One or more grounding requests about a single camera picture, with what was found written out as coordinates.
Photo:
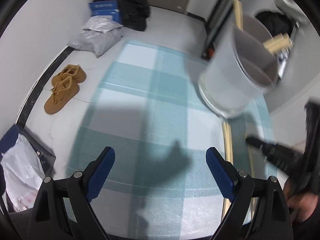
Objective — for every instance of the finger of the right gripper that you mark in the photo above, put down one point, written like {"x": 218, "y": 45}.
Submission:
{"x": 282, "y": 157}

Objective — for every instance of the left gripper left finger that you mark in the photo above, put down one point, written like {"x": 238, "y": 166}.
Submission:
{"x": 62, "y": 207}

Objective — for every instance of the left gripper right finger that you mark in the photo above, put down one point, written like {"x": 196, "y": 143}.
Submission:
{"x": 258, "y": 207}

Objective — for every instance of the translucent white utensil holder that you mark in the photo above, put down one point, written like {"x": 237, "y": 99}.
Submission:
{"x": 240, "y": 70}

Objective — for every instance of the white puffy shoulder bag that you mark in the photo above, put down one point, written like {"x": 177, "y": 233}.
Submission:
{"x": 292, "y": 10}

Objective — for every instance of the person's right hand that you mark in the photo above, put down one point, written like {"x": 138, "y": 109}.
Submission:
{"x": 303, "y": 204}

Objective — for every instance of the silver folded umbrella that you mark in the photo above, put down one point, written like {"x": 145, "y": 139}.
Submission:
{"x": 284, "y": 54}

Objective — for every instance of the tan suede shoe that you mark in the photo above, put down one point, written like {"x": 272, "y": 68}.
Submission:
{"x": 74, "y": 71}
{"x": 62, "y": 92}

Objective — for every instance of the teal checkered tablecloth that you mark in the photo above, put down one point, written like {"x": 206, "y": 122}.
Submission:
{"x": 148, "y": 109}

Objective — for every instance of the black hanging coat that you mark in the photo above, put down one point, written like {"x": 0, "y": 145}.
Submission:
{"x": 275, "y": 22}

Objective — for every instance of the grey plastic mailer bag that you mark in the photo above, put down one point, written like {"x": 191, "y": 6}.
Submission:
{"x": 96, "y": 42}

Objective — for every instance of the white plastic mailer bag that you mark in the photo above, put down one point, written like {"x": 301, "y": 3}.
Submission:
{"x": 102, "y": 24}

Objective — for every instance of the blue cardboard box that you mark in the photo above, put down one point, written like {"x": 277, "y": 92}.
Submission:
{"x": 106, "y": 8}

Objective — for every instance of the black clothes pile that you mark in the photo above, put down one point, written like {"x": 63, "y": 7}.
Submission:
{"x": 132, "y": 13}

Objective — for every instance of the black door frame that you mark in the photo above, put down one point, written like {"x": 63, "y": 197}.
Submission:
{"x": 213, "y": 26}

